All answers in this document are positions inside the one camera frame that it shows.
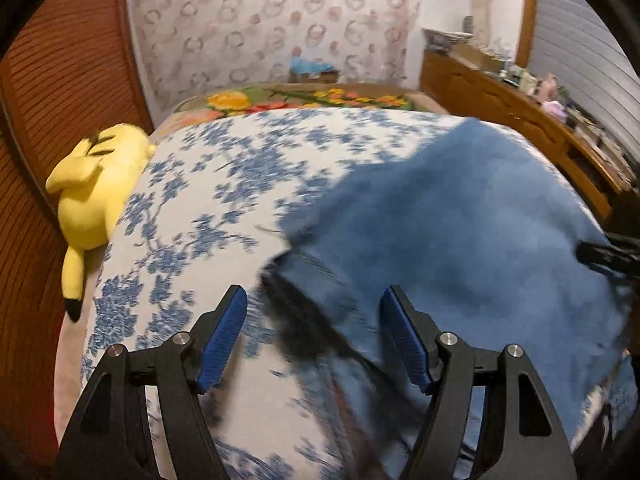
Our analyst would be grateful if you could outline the floral beige bed blanket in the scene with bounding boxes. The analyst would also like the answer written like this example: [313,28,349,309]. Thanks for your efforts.
[53,84,448,440]

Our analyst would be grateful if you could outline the brown louvered wardrobe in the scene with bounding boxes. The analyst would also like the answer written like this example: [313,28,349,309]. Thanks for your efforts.
[1,0,151,469]

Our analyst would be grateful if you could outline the grey window roller blind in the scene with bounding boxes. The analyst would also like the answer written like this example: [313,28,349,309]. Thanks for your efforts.
[528,0,640,158]

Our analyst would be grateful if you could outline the blue floral white quilt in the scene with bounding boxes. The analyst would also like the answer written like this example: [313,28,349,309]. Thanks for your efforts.
[82,108,638,479]

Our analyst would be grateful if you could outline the yellow Pikachu plush toy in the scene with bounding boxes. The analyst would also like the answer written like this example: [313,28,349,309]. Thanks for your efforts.
[46,124,156,322]

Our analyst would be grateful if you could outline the wooden sideboard cabinet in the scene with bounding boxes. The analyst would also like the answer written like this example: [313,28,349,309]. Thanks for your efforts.
[420,50,639,236]

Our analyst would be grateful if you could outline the blue denim jeans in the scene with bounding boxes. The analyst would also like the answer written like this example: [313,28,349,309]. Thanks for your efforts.
[262,119,631,479]

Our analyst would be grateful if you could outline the cardboard box with blue cloth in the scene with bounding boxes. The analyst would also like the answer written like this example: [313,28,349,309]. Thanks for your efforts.
[288,56,340,84]

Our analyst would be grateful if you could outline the brown cardboard box on cabinet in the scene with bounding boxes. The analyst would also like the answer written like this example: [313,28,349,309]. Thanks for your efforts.
[449,42,503,74]

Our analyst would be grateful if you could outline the pink tissue pack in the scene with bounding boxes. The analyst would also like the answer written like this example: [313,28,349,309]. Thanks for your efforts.
[541,101,567,124]

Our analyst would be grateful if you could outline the circle patterned sheer curtain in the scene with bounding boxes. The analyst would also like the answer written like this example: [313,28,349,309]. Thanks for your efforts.
[129,0,421,112]

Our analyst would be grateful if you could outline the pink bottle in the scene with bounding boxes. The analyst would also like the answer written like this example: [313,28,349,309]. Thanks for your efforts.
[537,73,558,103]

